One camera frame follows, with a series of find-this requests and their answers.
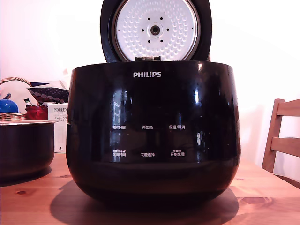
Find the dark metallic inner pot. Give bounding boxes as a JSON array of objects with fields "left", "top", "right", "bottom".
[{"left": 0, "top": 120, "right": 59, "bottom": 181}]

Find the white Porlex box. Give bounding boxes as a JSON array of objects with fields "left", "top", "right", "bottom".
[{"left": 47, "top": 103, "right": 69, "bottom": 154}]

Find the blue ball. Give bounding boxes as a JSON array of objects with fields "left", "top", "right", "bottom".
[{"left": 0, "top": 99, "right": 19, "bottom": 113}]

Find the black Philips rice cooker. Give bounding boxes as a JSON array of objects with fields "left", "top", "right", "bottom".
[{"left": 66, "top": 60, "right": 241, "bottom": 207}]

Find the red glass jar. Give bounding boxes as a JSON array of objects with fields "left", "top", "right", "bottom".
[{"left": 25, "top": 104, "right": 49, "bottom": 121}]

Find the wooden chair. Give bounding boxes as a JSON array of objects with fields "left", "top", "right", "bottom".
[{"left": 262, "top": 98, "right": 300, "bottom": 182}]

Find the dark dotted fabric pouch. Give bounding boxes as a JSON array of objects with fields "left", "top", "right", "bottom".
[{"left": 27, "top": 87, "right": 70, "bottom": 104}]

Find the rice cooker lid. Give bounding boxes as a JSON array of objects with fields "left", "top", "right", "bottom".
[{"left": 100, "top": 0, "right": 213, "bottom": 63}]

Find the wicker basket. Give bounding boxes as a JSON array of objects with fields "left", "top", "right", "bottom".
[{"left": 0, "top": 76, "right": 32, "bottom": 122}]

